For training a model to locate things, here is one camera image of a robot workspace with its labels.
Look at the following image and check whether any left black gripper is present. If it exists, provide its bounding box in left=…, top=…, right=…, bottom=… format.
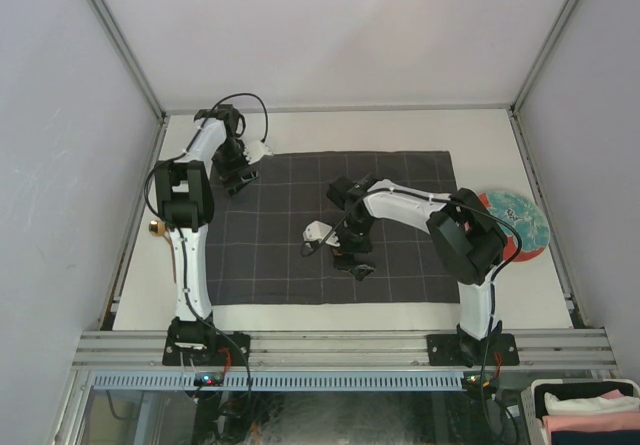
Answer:
left=211, top=139, right=258, bottom=198

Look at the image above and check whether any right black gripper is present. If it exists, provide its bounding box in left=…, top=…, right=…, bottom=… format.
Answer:
left=323, top=218, right=375, bottom=282

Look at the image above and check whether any dark grey checked cloth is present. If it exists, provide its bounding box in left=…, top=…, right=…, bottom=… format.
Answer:
left=206, top=151, right=459, bottom=305

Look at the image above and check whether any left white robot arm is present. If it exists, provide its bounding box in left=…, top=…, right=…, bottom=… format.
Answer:
left=147, top=104, right=270, bottom=365

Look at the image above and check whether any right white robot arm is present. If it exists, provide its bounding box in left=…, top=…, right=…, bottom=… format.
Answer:
left=304, top=175, right=507, bottom=367

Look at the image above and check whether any gold spoon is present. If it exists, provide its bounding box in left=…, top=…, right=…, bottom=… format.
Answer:
left=148, top=220, right=169, bottom=239

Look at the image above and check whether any gold fork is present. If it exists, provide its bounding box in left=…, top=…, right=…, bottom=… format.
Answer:
left=166, top=238, right=176, bottom=284

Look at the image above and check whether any red and teal plate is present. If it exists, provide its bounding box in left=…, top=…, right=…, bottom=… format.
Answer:
left=479, top=189, right=550, bottom=263

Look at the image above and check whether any white laundry basket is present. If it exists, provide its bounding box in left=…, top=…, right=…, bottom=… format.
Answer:
left=521, top=379, right=639, bottom=444

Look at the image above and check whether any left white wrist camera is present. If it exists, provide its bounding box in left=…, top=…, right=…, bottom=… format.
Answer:
left=244, top=140, right=273, bottom=165

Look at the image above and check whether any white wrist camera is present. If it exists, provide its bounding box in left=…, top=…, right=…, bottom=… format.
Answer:
left=303, top=221, right=339, bottom=246
left=244, top=140, right=273, bottom=165

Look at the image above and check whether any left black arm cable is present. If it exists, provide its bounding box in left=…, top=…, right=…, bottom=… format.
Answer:
left=142, top=93, right=271, bottom=336

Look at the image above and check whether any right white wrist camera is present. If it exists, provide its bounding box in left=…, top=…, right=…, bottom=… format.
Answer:
left=303, top=221, right=339, bottom=246

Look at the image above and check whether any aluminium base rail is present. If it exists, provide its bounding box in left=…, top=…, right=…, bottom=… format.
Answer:
left=72, top=329, right=617, bottom=371

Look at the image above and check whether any blue slotted cable duct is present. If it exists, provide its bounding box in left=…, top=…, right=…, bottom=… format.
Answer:
left=92, top=370, right=464, bottom=392

